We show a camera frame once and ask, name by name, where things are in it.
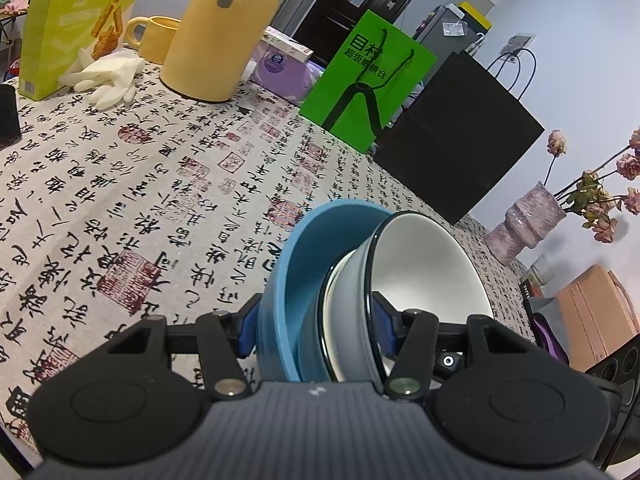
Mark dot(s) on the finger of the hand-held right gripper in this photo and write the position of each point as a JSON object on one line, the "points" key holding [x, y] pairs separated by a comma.
{"points": [[448, 360]]}

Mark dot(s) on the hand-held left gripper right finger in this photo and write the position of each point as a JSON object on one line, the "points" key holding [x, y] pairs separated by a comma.
{"points": [[382, 330]]}

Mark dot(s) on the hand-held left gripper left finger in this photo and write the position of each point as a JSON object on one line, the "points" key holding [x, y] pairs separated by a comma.
{"points": [[247, 330]]}

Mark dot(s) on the blue bowl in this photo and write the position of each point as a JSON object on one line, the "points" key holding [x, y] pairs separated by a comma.
{"points": [[280, 310]]}

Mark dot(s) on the tan leather case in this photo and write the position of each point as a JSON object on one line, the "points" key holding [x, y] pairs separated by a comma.
{"points": [[595, 315]]}

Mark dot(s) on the purple grey pouch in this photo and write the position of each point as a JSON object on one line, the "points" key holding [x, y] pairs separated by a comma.
{"points": [[547, 330]]}

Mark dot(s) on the red black small box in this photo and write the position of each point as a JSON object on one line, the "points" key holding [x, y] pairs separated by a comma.
{"points": [[532, 286]]}

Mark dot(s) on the pink ceramic vase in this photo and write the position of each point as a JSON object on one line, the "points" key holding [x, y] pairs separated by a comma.
{"points": [[525, 225]]}

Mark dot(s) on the calligraphy printed tablecloth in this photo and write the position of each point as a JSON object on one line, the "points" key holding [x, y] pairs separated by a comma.
{"points": [[125, 200]]}

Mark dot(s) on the black paper bag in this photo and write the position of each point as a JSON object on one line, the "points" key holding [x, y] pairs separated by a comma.
{"points": [[460, 145]]}

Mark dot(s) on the dried pink roses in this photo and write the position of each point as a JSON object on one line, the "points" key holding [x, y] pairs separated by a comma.
{"points": [[600, 200]]}

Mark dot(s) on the green paper bag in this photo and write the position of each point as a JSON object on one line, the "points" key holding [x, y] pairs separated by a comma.
{"points": [[360, 80]]}

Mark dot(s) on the purple tissue pack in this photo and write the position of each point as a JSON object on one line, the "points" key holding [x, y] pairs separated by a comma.
{"points": [[285, 72]]}

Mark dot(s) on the yellow thermos jug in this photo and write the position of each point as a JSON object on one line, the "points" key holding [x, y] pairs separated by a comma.
{"points": [[215, 45]]}

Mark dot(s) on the white rubber gloves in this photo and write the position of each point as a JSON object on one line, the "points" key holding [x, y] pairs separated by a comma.
{"points": [[110, 77]]}

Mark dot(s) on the flat white box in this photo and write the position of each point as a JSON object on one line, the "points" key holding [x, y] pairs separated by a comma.
{"points": [[287, 42]]}

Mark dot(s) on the grey refrigerator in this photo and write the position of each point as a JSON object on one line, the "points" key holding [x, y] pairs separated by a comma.
{"points": [[440, 35]]}

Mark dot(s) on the yellow mug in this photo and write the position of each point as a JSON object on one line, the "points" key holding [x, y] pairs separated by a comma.
{"points": [[157, 40]]}

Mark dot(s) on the dark entrance door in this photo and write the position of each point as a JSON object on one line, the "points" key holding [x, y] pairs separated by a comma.
{"points": [[340, 15]]}

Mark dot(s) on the black object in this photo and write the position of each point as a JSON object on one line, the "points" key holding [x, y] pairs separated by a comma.
{"points": [[9, 115]]}

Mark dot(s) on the yellow black box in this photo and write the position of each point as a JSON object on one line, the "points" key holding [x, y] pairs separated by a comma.
{"points": [[475, 14]]}

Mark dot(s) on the lime green snack box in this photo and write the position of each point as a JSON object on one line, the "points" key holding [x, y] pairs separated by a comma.
{"points": [[55, 35]]}

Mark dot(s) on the small side table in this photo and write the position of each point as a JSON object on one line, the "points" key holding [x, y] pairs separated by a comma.
{"points": [[10, 30]]}

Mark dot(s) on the wall picture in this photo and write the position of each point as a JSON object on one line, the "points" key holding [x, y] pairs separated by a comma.
{"points": [[517, 47]]}

